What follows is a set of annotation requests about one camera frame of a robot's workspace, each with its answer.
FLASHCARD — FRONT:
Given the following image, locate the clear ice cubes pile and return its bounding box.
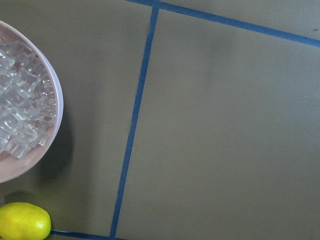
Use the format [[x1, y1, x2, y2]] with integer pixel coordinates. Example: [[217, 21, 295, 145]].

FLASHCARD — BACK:
[[0, 40, 57, 159]]

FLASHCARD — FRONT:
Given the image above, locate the pink bowl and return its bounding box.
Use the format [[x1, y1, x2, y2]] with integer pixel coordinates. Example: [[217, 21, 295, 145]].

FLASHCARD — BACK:
[[0, 21, 64, 183]]

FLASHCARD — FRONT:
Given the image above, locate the yellow lemon near bowl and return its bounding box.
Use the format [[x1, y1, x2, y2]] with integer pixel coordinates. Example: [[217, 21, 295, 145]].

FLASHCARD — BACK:
[[0, 202, 51, 240]]

